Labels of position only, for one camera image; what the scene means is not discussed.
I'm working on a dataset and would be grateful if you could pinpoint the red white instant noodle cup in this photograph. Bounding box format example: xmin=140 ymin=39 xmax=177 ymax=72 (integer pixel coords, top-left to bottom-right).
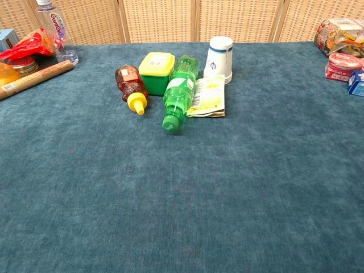
xmin=325 ymin=52 xmax=363 ymax=83

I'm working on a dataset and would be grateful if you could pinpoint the woven rattan folding screen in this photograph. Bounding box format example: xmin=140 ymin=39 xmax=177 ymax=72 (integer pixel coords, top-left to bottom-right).
xmin=0 ymin=0 xmax=364 ymax=46

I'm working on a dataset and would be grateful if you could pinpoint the blue grey box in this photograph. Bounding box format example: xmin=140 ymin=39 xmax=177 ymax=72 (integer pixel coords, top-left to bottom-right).
xmin=0 ymin=28 xmax=20 ymax=53

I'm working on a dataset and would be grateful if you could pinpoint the colourful clear snack bag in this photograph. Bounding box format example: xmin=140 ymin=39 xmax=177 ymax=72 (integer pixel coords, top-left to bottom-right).
xmin=313 ymin=18 xmax=364 ymax=57

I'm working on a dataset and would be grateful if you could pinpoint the brown cardboard wrap roll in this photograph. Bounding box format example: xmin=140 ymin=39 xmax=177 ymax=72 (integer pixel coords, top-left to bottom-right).
xmin=0 ymin=59 xmax=74 ymax=101

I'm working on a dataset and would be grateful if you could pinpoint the white blue paper cup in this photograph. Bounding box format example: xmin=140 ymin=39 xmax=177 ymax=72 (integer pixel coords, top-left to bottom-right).
xmin=202 ymin=36 xmax=234 ymax=85

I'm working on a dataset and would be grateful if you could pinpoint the teal velvet tablecloth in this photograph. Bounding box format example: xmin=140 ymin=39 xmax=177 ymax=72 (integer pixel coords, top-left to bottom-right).
xmin=0 ymin=41 xmax=364 ymax=273

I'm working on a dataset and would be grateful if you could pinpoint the green box with yellow lid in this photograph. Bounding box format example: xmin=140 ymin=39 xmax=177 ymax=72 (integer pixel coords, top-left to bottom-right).
xmin=138 ymin=52 xmax=176 ymax=97

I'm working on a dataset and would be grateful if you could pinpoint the blue white carton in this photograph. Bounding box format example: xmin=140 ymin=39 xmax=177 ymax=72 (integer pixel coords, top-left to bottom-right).
xmin=346 ymin=69 xmax=364 ymax=97

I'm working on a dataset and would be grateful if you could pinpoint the red plastic snack bag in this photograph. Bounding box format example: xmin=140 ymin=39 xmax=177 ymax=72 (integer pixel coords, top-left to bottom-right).
xmin=0 ymin=28 xmax=57 ymax=61

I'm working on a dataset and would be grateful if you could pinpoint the brown honey bear bottle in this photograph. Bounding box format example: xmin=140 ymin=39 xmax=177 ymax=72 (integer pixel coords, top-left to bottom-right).
xmin=115 ymin=64 xmax=149 ymax=115

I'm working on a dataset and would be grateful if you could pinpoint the green plastic soda bottle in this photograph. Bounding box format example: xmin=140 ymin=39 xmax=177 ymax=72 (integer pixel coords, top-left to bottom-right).
xmin=162 ymin=55 xmax=200 ymax=134

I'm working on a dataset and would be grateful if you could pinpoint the yellow white snack packet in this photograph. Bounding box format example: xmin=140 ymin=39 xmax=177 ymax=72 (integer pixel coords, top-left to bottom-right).
xmin=186 ymin=74 xmax=226 ymax=118

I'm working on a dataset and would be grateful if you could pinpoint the tin can with red label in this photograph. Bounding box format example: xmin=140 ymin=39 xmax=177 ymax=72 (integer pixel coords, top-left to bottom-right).
xmin=6 ymin=55 xmax=39 ymax=76

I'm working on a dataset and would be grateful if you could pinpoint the orange round fruit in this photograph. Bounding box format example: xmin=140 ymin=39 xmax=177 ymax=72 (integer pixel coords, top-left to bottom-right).
xmin=0 ymin=62 xmax=23 ymax=88

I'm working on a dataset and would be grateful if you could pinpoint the clear water bottle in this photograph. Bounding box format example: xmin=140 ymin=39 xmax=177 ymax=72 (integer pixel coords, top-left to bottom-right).
xmin=35 ymin=0 xmax=79 ymax=67

